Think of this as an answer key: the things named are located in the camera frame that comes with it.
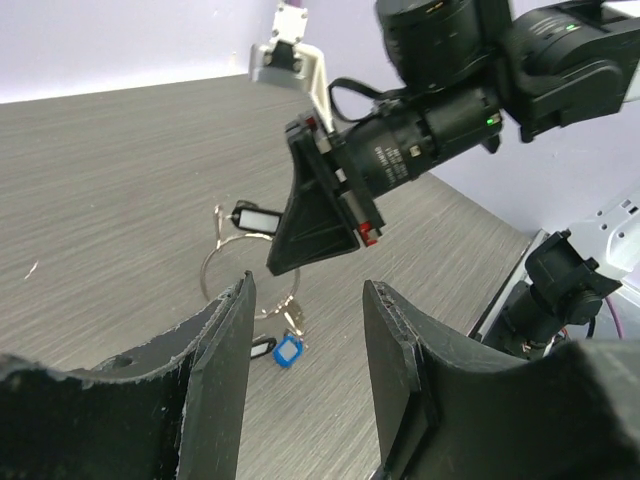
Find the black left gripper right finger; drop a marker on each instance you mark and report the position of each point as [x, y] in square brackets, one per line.
[449, 407]

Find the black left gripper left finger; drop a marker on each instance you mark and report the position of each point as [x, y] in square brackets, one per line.
[171, 408]

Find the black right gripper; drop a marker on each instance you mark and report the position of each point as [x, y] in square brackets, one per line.
[330, 210]

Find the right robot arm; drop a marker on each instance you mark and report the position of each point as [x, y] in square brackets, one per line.
[466, 67]

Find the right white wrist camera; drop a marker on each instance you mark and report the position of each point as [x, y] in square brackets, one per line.
[286, 61]

